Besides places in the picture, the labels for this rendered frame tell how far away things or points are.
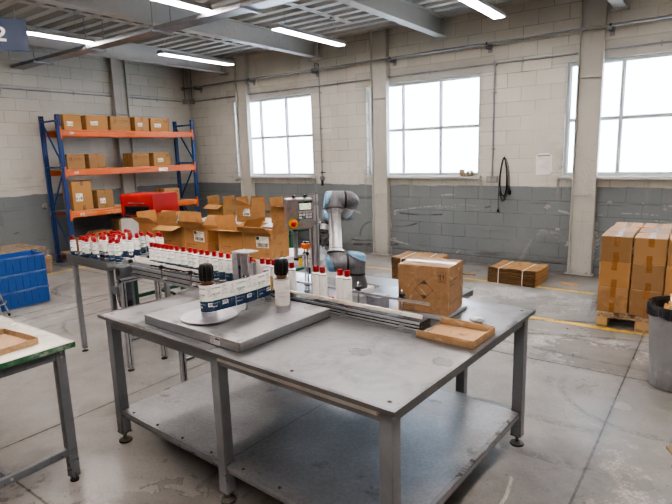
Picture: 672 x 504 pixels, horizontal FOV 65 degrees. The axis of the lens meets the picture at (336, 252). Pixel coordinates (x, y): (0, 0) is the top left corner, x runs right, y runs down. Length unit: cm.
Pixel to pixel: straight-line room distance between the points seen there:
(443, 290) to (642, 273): 308
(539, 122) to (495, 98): 74
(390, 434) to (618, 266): 402
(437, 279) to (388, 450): 114
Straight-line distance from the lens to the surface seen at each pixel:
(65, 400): 327
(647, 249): 566
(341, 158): 958
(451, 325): 286
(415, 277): 297
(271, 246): 490
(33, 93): 1068
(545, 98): 811
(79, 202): 1005
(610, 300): 579
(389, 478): 215
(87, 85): 1116
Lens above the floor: 173
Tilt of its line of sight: 10 degrees down
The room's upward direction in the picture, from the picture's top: 2 degrees counter-clockwise
